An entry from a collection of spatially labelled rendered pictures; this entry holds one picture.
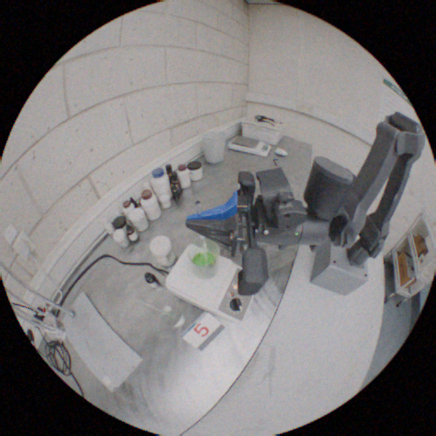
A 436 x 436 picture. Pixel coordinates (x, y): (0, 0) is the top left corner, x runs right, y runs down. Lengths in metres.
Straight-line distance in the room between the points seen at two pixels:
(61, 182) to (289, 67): 1.65
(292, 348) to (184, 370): 0.27
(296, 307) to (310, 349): 0.14
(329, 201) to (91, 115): 0.64
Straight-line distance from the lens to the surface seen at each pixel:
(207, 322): 0.40
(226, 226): 0.20
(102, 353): 0.54
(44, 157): 0.58
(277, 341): 0.45
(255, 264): 0.16
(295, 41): 1.68
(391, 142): 0.27
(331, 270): 0.45
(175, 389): 0.47
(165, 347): 0.45
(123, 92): 0.67
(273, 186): 0.17
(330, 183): 0.19
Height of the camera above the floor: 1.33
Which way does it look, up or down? 47 degrees down
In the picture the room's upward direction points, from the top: straight up
